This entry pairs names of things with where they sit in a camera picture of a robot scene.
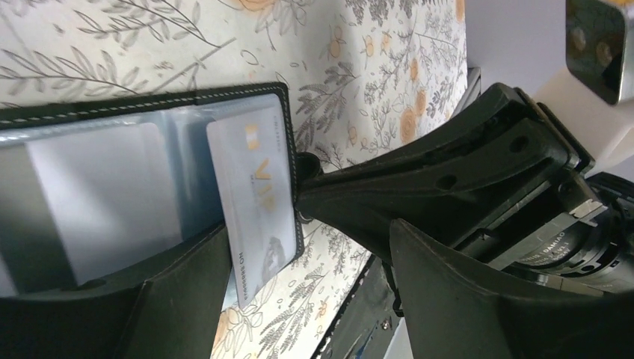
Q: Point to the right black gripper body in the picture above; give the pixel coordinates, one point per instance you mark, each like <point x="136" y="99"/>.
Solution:
<point x="579" y="229"/>

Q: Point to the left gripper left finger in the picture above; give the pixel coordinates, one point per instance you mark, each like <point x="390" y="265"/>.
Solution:
<point x="166" y="306"/>

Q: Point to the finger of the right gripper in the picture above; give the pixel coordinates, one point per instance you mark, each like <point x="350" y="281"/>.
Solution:
<point x="480" y="183"/>

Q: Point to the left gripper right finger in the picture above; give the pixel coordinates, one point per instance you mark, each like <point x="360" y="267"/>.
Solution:
<point x="456" y="307"/>

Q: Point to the black leather card holder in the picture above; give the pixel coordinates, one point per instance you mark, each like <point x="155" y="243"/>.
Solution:
<point x="90" y="188"/>

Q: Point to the white VIP credit card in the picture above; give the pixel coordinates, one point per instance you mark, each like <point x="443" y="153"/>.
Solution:
<point x="251" y="164"/>

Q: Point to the floral table mat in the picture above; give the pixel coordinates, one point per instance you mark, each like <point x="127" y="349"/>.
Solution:
<point x="364" y="77"/>

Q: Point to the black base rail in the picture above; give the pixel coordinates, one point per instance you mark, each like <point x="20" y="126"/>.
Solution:
<point x="366" y="322"/>

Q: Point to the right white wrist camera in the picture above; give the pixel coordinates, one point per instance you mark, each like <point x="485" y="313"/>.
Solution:
<point x="593" y="95"/>

